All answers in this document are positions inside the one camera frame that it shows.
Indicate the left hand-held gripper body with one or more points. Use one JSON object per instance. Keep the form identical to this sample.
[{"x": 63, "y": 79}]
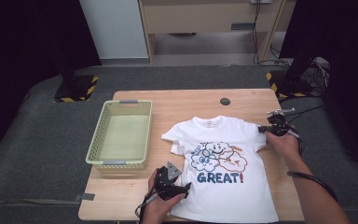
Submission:
[{"x": 166, "y": 183}]

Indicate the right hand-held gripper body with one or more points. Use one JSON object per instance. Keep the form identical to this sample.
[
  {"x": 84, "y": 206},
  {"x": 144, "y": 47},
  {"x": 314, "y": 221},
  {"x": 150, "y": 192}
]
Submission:
[{"x": 278, "y": 126}]

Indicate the white printed T-shirt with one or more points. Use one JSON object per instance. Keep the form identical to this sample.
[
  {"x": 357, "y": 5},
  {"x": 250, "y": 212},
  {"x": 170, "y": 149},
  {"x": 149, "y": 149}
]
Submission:
[{"x": 230, "y": 199}]

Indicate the person's right hand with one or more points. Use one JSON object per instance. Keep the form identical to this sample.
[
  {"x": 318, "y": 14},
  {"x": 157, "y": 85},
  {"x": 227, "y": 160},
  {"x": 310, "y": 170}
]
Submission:
[{"x": 284, "y": 146}]

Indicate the person's left hand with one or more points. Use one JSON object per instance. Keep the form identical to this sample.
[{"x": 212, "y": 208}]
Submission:
[{"x": 157, "y": 208}]

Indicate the black stand with striped base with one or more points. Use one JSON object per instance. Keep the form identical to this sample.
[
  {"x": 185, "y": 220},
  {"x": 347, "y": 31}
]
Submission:
[
  {"x": 292, "y": 84},
  {"x": 74, "y": 88}
]

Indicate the dark round table grommet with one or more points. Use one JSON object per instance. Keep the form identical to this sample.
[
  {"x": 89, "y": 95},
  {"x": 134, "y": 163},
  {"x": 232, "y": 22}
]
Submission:
[{"x": 225, "y": 101}]

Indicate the light green plastic basket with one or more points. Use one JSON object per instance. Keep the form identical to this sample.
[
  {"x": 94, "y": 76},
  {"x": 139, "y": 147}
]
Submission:
[{"x": 124, "y": 137}]

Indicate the grey tape strip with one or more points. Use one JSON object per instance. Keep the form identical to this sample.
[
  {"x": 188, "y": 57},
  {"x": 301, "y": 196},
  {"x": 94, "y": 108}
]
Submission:
[{"x": 87, "y": 196}]

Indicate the black curtain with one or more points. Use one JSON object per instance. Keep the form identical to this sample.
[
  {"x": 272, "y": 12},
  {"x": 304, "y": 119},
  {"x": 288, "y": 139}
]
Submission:
[
  {"x": 348, "y": 37},
  {"x": 18, "y": 46}
]

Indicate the light wooden desk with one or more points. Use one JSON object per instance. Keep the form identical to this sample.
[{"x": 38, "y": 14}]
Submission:
[{"x": 199, "y": 15}]

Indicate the white cabinet panel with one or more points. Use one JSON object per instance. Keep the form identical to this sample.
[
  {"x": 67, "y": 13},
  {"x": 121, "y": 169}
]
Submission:
[{"x": 115, "y": 28}]

